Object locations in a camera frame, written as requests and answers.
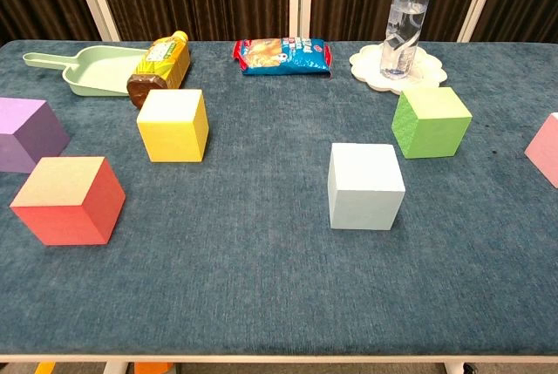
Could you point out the red block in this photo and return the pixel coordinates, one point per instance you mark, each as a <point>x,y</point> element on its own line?
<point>65,217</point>

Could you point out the pink block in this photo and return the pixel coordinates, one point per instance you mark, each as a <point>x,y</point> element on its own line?
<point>547,151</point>

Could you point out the yellow floor tape strip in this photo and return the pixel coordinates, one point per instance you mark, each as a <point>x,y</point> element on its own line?
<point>44,369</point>

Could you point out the clear plastic water bottle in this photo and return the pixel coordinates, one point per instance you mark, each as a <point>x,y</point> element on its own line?
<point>405,21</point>

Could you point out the green cube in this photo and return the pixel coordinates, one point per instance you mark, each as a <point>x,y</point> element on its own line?
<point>436,134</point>

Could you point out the black caster wheel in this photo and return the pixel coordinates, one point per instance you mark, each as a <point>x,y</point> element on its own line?
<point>468,369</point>

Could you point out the blue and red snack bag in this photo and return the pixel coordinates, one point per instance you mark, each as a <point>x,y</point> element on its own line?
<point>283,58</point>

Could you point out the white flower-shaped plate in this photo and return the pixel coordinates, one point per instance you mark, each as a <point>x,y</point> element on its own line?
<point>366,64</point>

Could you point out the white cube block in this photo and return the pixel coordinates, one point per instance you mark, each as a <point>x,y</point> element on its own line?
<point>364,199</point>

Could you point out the mint green plastic dustpan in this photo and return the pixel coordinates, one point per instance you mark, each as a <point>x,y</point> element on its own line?
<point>96,73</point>

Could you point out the yellow cube block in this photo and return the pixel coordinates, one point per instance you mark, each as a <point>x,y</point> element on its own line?
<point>170,138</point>

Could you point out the white table frame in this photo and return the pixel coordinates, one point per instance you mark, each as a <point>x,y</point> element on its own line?
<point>279,359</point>

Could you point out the purple cube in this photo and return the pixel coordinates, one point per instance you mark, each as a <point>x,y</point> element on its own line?
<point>26,143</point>

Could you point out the blue fabric table cloth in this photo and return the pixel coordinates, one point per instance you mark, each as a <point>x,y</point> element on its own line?
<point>261,282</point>

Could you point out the tea bottle with yellow label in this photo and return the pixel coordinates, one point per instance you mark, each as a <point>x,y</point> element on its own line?
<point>163,62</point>

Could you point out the orange plastic object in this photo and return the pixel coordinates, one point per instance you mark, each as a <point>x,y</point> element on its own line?
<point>152,369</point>

